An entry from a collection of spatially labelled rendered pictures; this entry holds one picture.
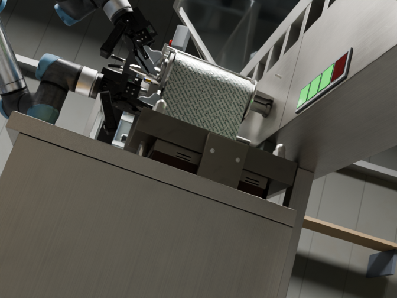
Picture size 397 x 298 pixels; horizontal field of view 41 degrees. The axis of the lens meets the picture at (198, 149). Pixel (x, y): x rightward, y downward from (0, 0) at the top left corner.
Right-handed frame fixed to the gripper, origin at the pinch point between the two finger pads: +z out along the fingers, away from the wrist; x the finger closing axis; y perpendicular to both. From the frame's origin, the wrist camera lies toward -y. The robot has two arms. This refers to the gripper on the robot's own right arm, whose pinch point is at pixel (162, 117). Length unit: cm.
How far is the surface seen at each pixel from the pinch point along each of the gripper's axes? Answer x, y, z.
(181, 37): 57, 56, 1
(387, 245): 271, 58, 237
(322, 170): 9, 5, 52
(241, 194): -26.0, -20.0, 20.4
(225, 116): -0.3, 6.6, 16.8
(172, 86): -0.3, 9.5, -0.2
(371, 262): 322, 50, 254
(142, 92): 7.9, 8.0, -7.3
